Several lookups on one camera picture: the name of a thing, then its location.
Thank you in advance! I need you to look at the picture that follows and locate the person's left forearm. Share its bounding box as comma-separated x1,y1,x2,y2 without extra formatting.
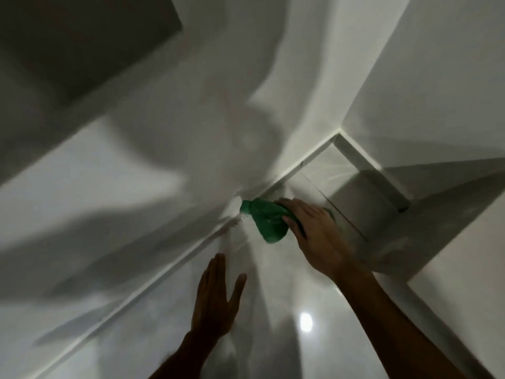
148,331,221,379

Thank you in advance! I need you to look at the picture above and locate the person's right forearm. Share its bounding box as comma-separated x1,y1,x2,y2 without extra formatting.
333,267,505,379

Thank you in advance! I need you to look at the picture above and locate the person's right hand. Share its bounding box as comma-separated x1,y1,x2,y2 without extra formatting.
273,197,365,281

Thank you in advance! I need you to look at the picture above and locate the green cleaning cloth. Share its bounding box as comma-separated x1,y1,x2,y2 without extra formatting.
239,198,336,245

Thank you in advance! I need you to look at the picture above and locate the person's left hand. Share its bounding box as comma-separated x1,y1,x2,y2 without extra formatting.
190,253,248,339

